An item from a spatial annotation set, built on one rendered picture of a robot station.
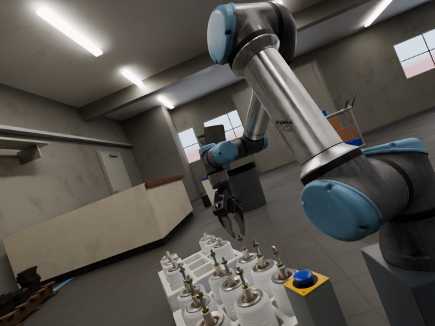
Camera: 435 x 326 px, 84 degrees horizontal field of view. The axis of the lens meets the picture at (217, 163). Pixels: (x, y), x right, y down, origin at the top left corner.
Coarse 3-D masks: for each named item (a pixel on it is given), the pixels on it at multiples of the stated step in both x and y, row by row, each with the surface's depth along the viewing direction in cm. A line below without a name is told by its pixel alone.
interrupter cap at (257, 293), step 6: (252, 288) 67; (258, 288) 66; (240, 294) 66; (258, 294) 63; (240, 300) 63; (246, 300) 63; (252, 300) 62; (258, 300) 60; (240, 306) 61; (246, 306) 60
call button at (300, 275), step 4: (296, 272) 52; (300, 272) 51; (304, 272) 51; (308, 272) 50; (296, 276) 50; (300, 276) 50; (304, 276) 49; (308, 276) 49; (312, 276) 49; (296, 280) 49; (300, 280) 49; (304, 280) 48; (308, 280) 48; (312, 280) 49; (300, 284) 49; (304, 284) 49
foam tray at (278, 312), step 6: (210, 294) 88; (270, 300) 71; (222, 306) 78; (276, 306) 71; (174, 312) 85; (180, 312) 84; (276, 312) 65; (282, 312) 64; (174, 318) 82; (180, 318) 80; (282, 318) 62; (288, 318) 61; (294, 318) 60; (180, 324) 77; (234, 324) 67; (282, 324) 62; (288, 324) 59; (294, 324) 58
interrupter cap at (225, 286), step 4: (236, 276) 78; (236, 280) 76; (240, 280) 74; (224, 284) 76; (228, 284) 76; (236, 284) 73; (240, 284) 72; (224, 288) 73; (228, 288) 72; (232, 288) 71
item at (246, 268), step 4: (252, 260) 86; (256, 260) 86; (236, 264) 90; (240, 264) 87; (244, 264) 86; (248, 264) 85; (252, 264) 85; (244, 268) 86; (248, 268) 85; (244, 272) 86; (248, 272) 85; (244, 276) 86; (248, 276) 85; (248, 280) 86; (252, 280) 85; (252, 284) 85
